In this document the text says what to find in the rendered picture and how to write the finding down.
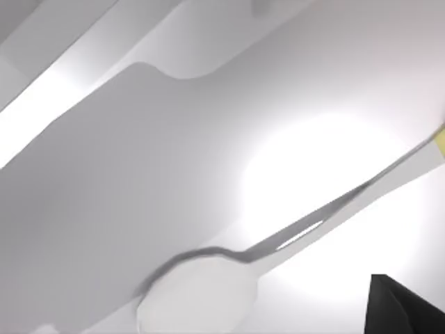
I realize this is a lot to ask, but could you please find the grey metal spoon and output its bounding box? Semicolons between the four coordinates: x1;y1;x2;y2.
136;129;445;334

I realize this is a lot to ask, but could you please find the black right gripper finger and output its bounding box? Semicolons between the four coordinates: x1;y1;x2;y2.
363;273;445;334

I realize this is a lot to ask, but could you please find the flat yellow square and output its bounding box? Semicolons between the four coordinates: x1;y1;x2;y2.
434;125;445;158

